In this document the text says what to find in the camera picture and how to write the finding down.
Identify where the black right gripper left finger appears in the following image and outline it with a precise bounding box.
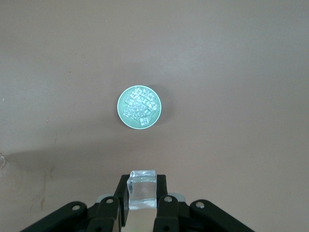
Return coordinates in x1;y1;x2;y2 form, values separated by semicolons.
23;174;130;232

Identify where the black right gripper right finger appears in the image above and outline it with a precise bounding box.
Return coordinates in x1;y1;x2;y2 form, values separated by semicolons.
152;174;254;232

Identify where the single clear ice cube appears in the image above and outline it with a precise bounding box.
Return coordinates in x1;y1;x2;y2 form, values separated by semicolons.
126;170;158;210

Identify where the heap of clear ice cubes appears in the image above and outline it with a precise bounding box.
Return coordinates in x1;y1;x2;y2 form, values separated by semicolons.
123;87;159;127

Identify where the green ceramic bowl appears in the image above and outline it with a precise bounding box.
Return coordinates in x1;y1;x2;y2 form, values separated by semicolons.
117;86;163;130

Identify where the brown table cover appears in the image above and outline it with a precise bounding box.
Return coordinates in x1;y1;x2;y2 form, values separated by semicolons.
0;0;309;232

